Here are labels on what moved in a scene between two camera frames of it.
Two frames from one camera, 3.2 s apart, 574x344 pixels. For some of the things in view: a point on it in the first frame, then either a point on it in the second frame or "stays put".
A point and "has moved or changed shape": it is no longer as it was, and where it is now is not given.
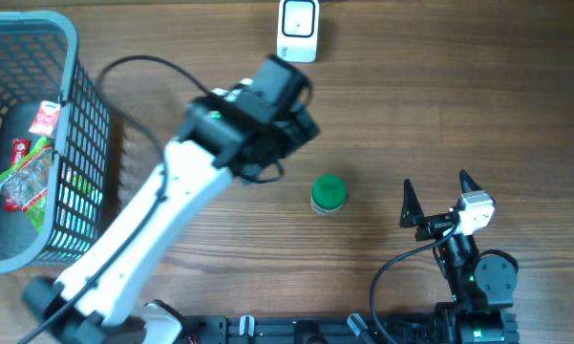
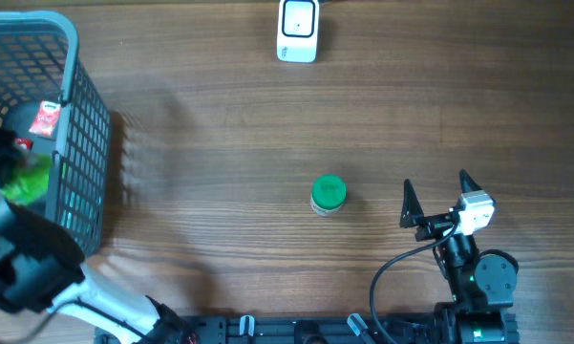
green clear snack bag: x=26 y=182 has moved or changed shape
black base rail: x=223 y=330 stays put
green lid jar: x=329 y=194 stays put
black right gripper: x=412 y=210 stays put
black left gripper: x=294 y=136 to x=5 y=171
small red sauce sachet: x=44 y=121 stays put
